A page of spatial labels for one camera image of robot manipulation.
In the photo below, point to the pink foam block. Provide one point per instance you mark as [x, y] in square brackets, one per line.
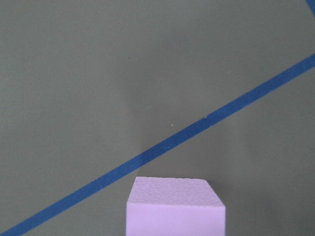
[167, 206]

